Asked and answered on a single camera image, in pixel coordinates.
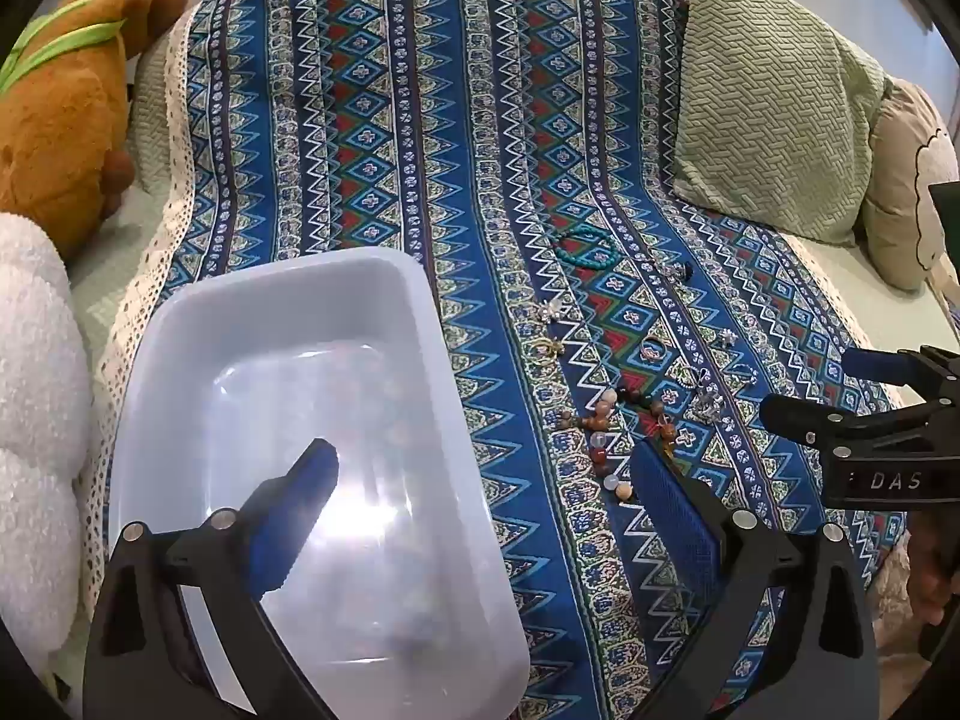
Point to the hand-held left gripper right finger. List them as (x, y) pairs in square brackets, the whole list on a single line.
[(675, 514)]

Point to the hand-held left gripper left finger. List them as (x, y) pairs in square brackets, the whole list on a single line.
[(306, 484)]

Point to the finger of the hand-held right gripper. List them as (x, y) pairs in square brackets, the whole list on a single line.
[(799, 416), (874, 364)]

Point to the white plastic bin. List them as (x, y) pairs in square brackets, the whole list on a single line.
[(300, 465)]

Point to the person's right hand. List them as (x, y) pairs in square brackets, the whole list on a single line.
[(934, 577)]

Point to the beige pillow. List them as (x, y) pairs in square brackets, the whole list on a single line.
[(896, 187)]

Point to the silver brooch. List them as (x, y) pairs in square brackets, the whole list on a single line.
[(551, 309)]

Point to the white fluffy plush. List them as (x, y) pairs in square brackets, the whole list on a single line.
[(37, 405)]

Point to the green textured pillow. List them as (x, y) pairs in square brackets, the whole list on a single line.
[(765, 90)]

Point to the blue patterned blanket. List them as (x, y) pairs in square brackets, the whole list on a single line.
[(465, 127)]

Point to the brown plush toy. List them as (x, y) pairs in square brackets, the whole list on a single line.
[(60, 112)]

